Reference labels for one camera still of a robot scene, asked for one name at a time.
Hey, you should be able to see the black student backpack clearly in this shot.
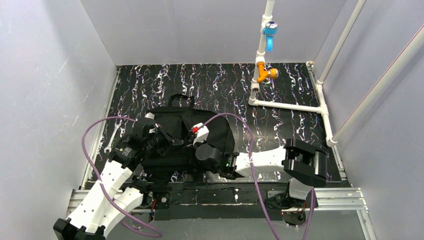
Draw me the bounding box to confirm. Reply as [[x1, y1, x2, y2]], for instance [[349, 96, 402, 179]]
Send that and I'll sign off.
[[132, 94, 237, 175]]

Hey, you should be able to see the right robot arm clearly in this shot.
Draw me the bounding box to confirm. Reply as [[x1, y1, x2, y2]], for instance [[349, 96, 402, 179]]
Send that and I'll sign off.
[[195, 138, 328, 204]]

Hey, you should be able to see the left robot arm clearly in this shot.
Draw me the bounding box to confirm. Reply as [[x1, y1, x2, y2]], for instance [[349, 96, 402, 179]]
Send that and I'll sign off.
[[53, 116, 187, 240]]

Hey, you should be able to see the silver wrench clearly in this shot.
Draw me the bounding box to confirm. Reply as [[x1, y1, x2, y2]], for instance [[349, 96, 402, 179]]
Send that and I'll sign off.
[[103, 121, 121, 154]]

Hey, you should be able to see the orange flashlight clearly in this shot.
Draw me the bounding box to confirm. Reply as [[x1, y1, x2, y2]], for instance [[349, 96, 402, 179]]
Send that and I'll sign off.
[[256, 61, 279, 83]]

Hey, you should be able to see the blue flashlight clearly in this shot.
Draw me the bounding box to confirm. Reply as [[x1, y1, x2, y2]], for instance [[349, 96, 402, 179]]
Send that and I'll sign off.
[[262, 21, 278, 52]]

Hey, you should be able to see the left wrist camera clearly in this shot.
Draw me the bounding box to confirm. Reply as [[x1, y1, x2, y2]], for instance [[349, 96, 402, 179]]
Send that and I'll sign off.
[[144, 112, 155, 120]]

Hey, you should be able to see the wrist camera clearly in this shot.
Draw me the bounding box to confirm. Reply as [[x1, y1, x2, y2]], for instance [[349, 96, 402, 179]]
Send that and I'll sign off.
[[191, 122, 209, 145], [144, 112, 155, 120]]

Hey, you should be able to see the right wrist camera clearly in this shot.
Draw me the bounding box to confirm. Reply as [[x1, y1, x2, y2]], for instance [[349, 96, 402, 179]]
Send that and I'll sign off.
[[191, 122, 209, 145]]

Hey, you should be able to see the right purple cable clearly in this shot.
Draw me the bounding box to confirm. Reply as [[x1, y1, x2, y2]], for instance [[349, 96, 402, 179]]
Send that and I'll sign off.
[[195, 112, 317, 240]]

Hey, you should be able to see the purple cable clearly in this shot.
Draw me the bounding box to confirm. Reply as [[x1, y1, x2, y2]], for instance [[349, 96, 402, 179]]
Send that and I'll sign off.
[[195, 112, 317, 240], [81, 115, 164, 239]]

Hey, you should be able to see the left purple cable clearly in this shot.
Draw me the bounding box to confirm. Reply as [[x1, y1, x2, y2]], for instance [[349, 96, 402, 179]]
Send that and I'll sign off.
[[81, 115, 164, 239]]

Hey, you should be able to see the white pvc pipe frame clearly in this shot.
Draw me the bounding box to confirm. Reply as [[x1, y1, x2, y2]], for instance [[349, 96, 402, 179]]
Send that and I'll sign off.
[[248, 0, 424, 148]]

